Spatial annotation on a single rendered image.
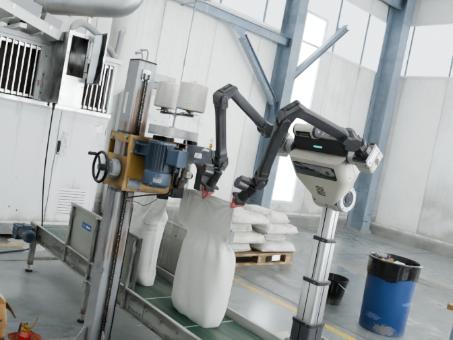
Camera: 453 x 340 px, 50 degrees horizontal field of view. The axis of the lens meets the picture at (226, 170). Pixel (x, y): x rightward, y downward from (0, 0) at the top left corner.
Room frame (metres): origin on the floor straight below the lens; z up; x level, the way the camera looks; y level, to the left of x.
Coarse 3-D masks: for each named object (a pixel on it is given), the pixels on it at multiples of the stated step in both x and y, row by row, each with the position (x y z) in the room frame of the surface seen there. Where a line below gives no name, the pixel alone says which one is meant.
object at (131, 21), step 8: (128, 16) 5.84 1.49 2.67; (136, 16) 5.91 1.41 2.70; (112, 24) 5.90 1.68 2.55; (120, 24) 5.83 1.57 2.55; (128, 24) 5.85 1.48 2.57; (136, 24) 5.94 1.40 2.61; (112, 32) 5.87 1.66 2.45; (128, 32) 5.86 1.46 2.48; (136, 32) 5.97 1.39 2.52; (112, 40) 5.85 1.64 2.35; (128, 40) 5.87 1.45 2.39; (112, 48) 5.85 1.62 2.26; (128, 48) 5.88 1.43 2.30; (120, 56) 5.84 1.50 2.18; (128, 56) 5.90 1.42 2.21
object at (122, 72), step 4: (124, 60) 5.86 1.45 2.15; (124, 64) 5.86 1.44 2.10; (128, 64) 5.90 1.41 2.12; (120, 68) 5.84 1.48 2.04; (124, 68) 5.87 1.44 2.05; (120, 72) 5.85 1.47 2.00; (124, 72) 5.88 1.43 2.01; (120, 76) 5.85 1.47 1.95; (124, 76) 5.89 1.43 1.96; (116, 80) 5.82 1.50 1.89; (120, 80) 5.86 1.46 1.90; (124, 80) 5.90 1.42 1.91; (108, 84) 5.76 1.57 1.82; (116, 84) 5.83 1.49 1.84; (120, 84) 5.87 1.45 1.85; (124, 84) 5.92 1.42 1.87; (116, 88) 5.85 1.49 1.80; (120, 88) 5.90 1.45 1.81; (124, 88) 6.00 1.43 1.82; (116, 92) 5.90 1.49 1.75
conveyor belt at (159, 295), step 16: (64, 240) 3.85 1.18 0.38; (144, 288) 3.04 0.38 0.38; (160, 288) 3.10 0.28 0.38; (160, 304) 2.81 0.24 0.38; (176, 320) 2.60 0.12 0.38; (224, 320) 2.74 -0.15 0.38; (208, 336) 2.48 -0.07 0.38; (224, 336) 2.51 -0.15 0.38; (240, 336) 2.55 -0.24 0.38; (256, 336) 2.60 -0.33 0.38
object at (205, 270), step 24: (192, 192) 2.93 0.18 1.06; (192, 216) 2.88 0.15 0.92; (216, 216) 2.68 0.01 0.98; (192, 240) 2.74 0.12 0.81; (216, 240) 2.64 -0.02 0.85; (192, 264) 2.68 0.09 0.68; (216, 264) 2.56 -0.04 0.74; (192, 288) 2.64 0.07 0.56; (216, 288) 2.56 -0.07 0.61; (192, 312) 2.63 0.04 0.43; (216, 312) 2.57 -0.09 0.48
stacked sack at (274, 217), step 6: (246, 204) 6.50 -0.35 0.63; (252, 204) 6.60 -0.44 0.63; (252, 210) 6.27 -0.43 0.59; (258, 210) 6.23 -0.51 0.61; (264, 210) 6.25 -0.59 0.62; (270, 210) 6.30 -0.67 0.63; (270, 216) 6.09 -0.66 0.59; (276, 216) 6.16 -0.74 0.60; (282, 216) 6.24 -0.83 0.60; (270, 222) 6.08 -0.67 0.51; (276, 222) 6.14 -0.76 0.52; (282, 222) 6.22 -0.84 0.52; (288, 222) 6.31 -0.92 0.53
